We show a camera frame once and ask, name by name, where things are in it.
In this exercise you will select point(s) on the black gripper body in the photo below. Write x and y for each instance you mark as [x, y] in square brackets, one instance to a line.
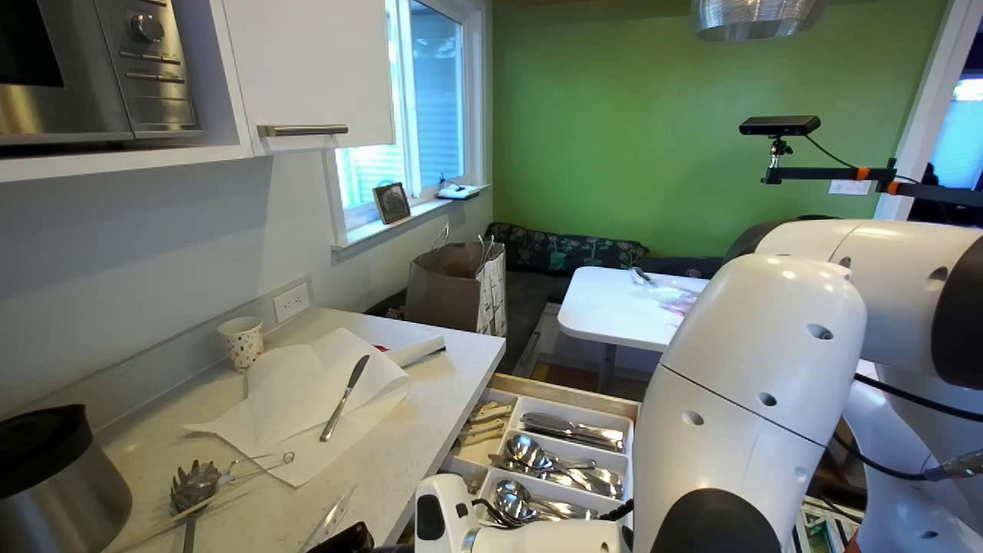
[343, 539]

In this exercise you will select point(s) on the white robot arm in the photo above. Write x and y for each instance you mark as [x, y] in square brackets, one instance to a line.
[756, 387]

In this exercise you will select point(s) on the white cloth on counter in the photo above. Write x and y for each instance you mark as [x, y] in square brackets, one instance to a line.
[288, 400]

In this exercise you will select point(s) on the steel butter knife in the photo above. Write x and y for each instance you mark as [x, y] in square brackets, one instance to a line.
[343, 400]

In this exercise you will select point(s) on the steel teaspoon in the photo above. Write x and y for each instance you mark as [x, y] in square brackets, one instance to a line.
[507, 499]

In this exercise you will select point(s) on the white and black marker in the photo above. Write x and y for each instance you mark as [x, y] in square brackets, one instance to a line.
[423, 355]

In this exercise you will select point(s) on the large steel serving spoon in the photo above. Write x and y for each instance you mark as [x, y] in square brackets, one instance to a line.
[523, 449]

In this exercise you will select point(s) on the white patterned cup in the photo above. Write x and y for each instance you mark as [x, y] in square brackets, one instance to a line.
[242, 344]

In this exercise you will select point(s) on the steel table knife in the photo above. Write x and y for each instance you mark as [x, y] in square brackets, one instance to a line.
[572, 430]

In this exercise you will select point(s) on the white plastic cutlery tray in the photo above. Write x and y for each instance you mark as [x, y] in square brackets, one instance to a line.
[572, 408]

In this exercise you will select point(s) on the brown paper bag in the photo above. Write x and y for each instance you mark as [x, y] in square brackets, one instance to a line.
[449, 287]

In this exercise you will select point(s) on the white table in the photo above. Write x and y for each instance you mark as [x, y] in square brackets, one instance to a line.
[625, 308]

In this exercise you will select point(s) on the small white sill device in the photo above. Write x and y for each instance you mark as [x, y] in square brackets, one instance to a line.
[459, 192]

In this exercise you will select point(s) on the dark tufted sofa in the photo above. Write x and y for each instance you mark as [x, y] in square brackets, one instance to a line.
[572, 250]

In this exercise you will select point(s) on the white framed window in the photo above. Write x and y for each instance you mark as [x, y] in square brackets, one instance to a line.
[431, 102]

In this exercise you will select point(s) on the white upper cabinet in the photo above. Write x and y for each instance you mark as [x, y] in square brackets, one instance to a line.
[307, 62]

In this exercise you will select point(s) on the stainless steel microwave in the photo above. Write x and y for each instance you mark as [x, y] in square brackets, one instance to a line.
[63, 81]

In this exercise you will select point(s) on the steel pendant lamp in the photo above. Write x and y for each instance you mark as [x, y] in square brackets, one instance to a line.
[756, 19]

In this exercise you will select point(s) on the white framed glass door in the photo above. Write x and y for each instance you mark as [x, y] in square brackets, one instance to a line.
[970, 123]

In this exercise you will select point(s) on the white wall outlet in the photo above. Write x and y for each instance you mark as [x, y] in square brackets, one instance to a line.
[293, 302]

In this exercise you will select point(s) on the small dark picture frame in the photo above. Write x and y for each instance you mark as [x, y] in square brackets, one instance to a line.
[392, 204]

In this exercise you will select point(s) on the black camera boom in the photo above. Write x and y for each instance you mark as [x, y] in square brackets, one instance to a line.
[818, 174]

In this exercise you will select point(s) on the black camera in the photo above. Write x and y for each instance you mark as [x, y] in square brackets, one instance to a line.
[780, 123]

